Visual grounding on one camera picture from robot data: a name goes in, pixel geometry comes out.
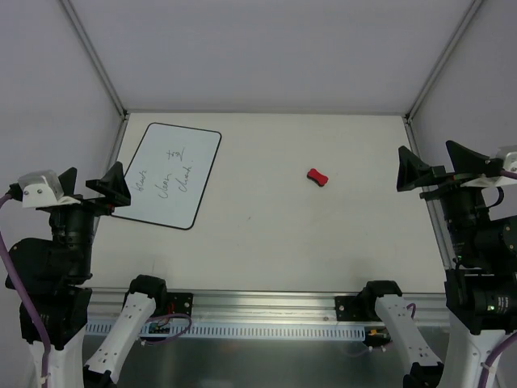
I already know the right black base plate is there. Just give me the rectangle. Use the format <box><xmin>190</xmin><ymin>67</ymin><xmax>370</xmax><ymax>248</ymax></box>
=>
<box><xmin>334</xmin><ymin>295</ymin><xmax>368</xmax><ymax>322</ymax></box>

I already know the white slotted cable duct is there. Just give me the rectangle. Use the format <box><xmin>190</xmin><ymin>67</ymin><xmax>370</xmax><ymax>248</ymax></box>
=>
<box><xmin>86</xmin><ymin>320</ymin><xmax>366</xmax><ymax>342</ymax></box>

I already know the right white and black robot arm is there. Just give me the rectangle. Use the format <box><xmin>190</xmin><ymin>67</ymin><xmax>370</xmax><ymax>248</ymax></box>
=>
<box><xmin>357</xmin><ymin>141</ymin><xmax>516</xmax><ymax>387</ymax></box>

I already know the left aluminium table edge rail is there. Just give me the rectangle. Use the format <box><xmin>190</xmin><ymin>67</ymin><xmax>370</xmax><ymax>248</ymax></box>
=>
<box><xmin>103</xmin><ymin>113</ymin><xmax>129</xmax><ymax>172</ymax></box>

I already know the aluminium mounting rail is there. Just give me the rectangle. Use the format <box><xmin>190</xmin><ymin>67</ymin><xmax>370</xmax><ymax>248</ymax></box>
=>
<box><xmin>88</xmin><ymin>288</ymin><xmax>449</xmax><ymax>327</ymax></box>

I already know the right aluminium frame post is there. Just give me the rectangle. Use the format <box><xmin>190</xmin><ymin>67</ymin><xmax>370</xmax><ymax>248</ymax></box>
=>
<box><xmin>405</xmin><ymin>0</ymin><xmax>485</xmax><ymax>123</ymax></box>

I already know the aluminium frame post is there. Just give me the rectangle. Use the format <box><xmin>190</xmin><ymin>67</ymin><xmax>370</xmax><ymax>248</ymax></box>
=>
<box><xmin>58</xmin><ymin>0</ymin><xmax>127</xmax><ymax>120</ymax></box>
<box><xmin>405</xmin><ymin>0</ymin><xmax>485</xmax><ymax>123</ymax></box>

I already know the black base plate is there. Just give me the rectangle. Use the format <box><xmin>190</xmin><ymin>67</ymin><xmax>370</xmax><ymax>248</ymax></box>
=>
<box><xmin>334</xmin><ymin>295</ymin><xmax>368</xmax><ymax>322</ymax></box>
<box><xmin>166</xmin><ymin>292</ymin><xmax>194</xmax><ymax>316</ymax></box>

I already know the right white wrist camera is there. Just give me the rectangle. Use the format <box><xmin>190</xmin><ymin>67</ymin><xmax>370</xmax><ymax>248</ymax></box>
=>
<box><xmin>462</xmin><ymin>145</ymin><xmax>516</xmax><ymax>188</ymax></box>

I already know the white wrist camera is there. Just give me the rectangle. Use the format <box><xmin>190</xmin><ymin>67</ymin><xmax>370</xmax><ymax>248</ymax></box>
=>
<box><xmin>462</xmin><ymin>145</ymin><xmax>516</xmax><ymax>188</ymax></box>
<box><xmin>17</xmin><ymin>170</ymin><xmax>64</xmax><ymax>209</ymax></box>

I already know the right aluminium table edge rail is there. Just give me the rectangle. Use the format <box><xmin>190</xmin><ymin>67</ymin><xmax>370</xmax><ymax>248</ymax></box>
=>
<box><xmin>402</xmin><ymin>116</ymin><xmax>454</xmax><ymax>269</ymax></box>

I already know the aluminium table edge rail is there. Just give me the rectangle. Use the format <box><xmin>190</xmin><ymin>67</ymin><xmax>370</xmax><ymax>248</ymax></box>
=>
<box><xmin>103</xmin><ymin>113</ymin><xmax>129</xmax><ymax>172</ymax></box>
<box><xmin>402</xmin><ymin>116</ymin><xmax>454</xmax><ymax>269</ymax></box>

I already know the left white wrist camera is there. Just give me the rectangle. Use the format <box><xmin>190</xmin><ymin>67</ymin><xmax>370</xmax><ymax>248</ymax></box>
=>
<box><xmin>17</xmin><ymin>170</ymin><xmax>64</xmax><ymax>209</ymax></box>

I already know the white whiteboard with black rim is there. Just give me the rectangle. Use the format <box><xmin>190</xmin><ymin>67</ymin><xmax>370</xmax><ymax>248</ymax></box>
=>
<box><xmin>113</xmin><ymin>122</ymin><xmax>222</xmax><ymax>230</ymax></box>

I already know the left aluminium frame post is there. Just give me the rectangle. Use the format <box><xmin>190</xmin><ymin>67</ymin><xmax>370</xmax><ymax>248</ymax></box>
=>
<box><xmin>58</xmin><ymin>0</ymin><xmax>127</xmax><ymax>120</ymax></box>

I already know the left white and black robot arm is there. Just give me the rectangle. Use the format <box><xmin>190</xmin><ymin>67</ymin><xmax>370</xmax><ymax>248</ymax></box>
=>
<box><xmin>1</xmin><ymin>162</ymin><xmax>168</xmax><ymax>387</ymax></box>

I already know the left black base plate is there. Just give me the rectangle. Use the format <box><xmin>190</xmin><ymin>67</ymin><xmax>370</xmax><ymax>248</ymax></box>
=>
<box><xmin>166</xmin><ymin>292</ymin><xmax>194</xmax><ymax>316</ymax></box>

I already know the red and black whiteboard eraser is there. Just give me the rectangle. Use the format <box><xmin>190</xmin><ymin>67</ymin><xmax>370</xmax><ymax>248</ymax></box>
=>
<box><xmin>306</xmin><ymin>168</ymin><xmax>329</xmax><ymax>188</ymax></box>

